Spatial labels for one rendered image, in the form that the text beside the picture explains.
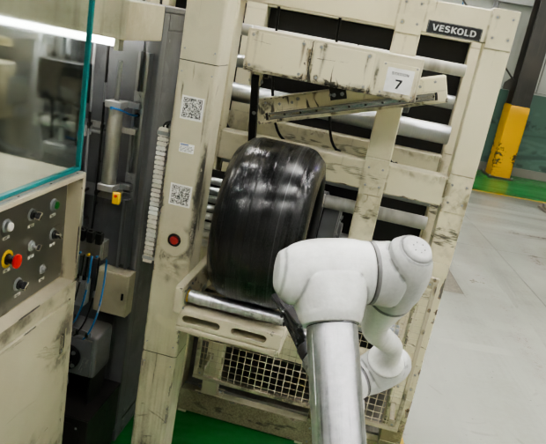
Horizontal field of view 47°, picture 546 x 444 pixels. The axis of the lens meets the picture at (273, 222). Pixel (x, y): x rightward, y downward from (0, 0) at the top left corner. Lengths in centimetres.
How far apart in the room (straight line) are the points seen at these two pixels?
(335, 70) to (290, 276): 113
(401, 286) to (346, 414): 27
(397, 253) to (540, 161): 1069
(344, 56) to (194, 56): 51
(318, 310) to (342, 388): 15
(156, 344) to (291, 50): 113
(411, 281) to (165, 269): 114
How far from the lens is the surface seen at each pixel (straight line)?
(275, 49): 225
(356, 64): 221
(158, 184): 215
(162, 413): 248
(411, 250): 127
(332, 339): 121
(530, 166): 1188
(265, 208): 188
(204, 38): 204
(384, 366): 178
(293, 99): 238
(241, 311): 210
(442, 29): 252
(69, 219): 213
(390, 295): 129
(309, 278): 122
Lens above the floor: 182
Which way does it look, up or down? 17 degrees down
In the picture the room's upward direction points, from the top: 10 degrees clockwise
